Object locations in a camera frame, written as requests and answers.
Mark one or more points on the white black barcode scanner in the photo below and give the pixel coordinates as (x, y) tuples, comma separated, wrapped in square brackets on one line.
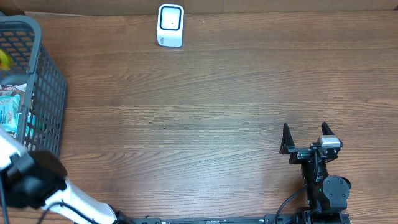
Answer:
[(170, 25)]

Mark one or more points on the yellow oil bottle silver cap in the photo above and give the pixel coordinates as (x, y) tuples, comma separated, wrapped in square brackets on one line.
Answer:
[(6, 60)]

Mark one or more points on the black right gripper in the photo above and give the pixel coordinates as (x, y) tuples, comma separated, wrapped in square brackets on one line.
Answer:
[(300, 154)]

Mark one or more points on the grey plastic shopping basket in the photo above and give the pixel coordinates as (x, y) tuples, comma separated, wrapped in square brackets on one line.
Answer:
[(41, 119)]

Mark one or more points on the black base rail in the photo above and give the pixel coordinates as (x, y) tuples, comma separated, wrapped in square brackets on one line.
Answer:
[(267, 219)]

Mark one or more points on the white red patterned package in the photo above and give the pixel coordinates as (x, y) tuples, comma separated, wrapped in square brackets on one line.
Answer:
[(11, 90)]

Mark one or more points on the teal tissue pack in basket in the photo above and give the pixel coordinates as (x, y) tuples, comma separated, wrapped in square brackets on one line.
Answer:
[(10, 112)]

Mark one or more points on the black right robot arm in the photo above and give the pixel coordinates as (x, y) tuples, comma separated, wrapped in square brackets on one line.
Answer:
[(326, 194)]

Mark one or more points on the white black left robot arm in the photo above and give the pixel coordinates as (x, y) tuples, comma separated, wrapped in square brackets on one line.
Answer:
[(37, 179)]

